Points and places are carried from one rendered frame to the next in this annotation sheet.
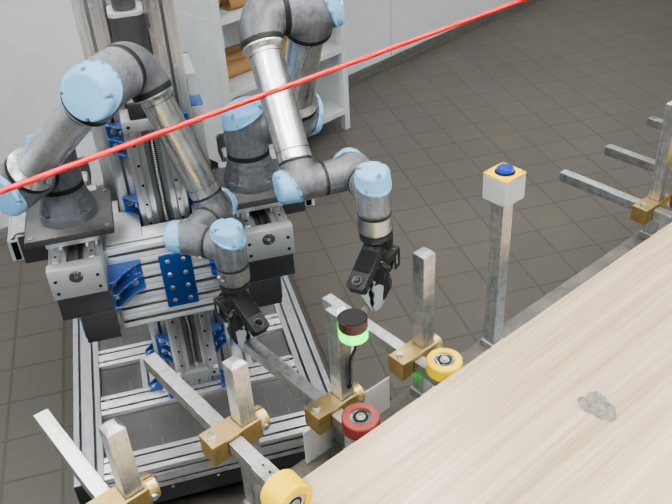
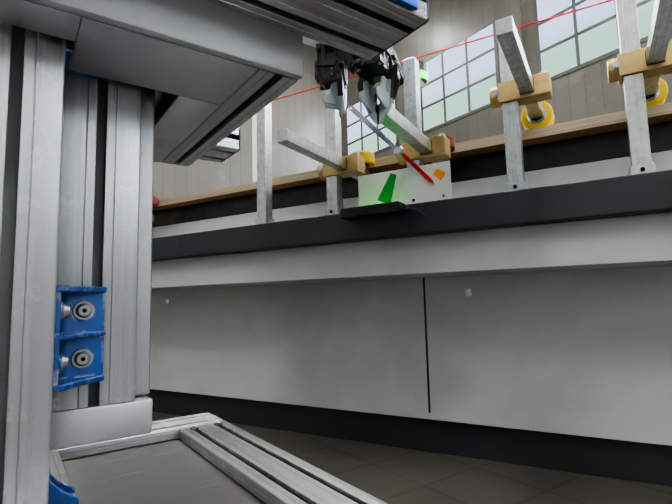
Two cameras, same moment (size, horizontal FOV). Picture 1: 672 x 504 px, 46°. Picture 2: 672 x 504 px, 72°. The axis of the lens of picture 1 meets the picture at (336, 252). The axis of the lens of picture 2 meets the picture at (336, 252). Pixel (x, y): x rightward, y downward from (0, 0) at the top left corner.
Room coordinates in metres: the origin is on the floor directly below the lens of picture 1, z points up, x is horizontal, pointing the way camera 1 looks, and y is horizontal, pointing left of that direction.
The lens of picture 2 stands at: (1.92, 1.04, 0.46)
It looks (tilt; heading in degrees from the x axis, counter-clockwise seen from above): 6 degrees up; 248
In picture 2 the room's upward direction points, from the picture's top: 1 degrees counter-clockwise
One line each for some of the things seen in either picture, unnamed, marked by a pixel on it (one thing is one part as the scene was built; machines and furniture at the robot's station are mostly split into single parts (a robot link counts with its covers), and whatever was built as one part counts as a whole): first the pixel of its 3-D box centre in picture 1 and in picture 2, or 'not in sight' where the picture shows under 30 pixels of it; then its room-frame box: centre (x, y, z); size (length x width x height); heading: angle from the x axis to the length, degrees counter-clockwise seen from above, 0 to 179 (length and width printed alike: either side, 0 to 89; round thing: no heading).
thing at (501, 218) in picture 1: (497, 276); (263, 157); (1.59, -0.40, 0.93); 0.05 x 0.04 x 0.45; 128
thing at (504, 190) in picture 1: (503, 186); not in sight; (1.59, -0.40, 1.18); 0.07 x 0.07 x 0.08; 38
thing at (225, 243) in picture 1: (227, 245); not in sight; (1.51, 0.24, 1.12); 0.09 x 0.08 x 0.11; 68
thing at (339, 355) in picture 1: (342, 392); (414, 143); (1.27, 0.00, 0.87); 0.03 x 0.03 x 0.48; 38
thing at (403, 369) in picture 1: (416, 354); (340, 167); (1.42, -0.17, 0.84); 0.13 x 0.06 x 0.05; 128
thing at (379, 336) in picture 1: (384, 340); (329, 159); (1.48, -0.10, 0.84); 0.43 x 0.03 x 0.04; 38
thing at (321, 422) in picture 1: (336, 406); (423, 151); (1.26, 0.02, 0.85); 0.13 x 0.06 x 0.05; 128
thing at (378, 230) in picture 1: (373, 222); not in sight; (1.46, -0.08, 1.19); 0.08 x 0.08 x 0.05
